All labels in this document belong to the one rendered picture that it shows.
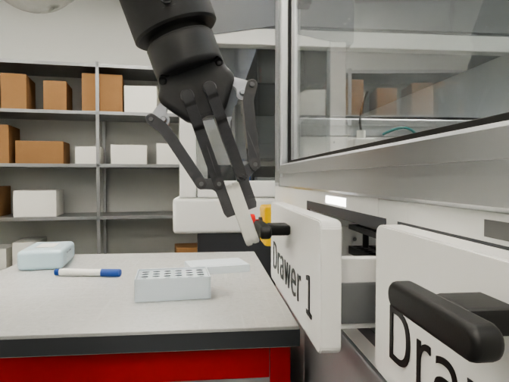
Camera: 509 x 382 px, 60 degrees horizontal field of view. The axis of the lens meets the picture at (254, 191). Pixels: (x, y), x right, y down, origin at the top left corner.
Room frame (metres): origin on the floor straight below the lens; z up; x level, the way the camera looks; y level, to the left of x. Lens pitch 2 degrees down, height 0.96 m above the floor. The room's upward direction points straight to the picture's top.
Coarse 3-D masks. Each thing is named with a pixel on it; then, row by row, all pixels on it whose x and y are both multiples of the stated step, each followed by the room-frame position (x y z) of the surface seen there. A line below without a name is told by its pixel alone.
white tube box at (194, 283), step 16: (144, 272) 0.79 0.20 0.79; (160, 272) 0.78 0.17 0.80; (176, 272) 0.78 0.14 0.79; (192, 272) 0.78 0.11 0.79; (208, 272) 0.76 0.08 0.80; (144, 288) 0.71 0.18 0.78; (160, 288) 0.72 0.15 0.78; (176, 288) 0.72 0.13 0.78; (192, 288) 0.73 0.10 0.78; (208, 288) 0.73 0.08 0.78
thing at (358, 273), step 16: (352, 240) 0.62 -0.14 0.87; (352, 256) 0.38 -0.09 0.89; (368, 256) 0.38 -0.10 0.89; (352, 272) 0.37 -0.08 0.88; (368, 272) 0.38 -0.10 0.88; (352, 288) 0.37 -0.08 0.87; (368, 288) 0.37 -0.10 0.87; (352, 304) 0.37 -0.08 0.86; (368, 304) 0.37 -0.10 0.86; (352, 320) 0.37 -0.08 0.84; (368, 320) 0.37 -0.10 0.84
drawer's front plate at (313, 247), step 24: (288, 216) 0.50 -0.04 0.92; (312, 216) 0.39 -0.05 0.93; (288, 240) 0.50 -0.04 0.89; (312, 240) 0.38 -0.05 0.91; (336, 240) 0.35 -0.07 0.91; (288, 264) 0.50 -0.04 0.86; (312, 264) 0.38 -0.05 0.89; (336, 264) 0.35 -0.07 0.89; (288, 288) 0.50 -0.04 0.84; (312, 288) 0.38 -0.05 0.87; (336, 288) 0.35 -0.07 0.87; (312, 312) 0.38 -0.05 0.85; (336, 312) 0.35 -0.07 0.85; (312, 336) 0.38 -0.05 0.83; (336, 336) 0.35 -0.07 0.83
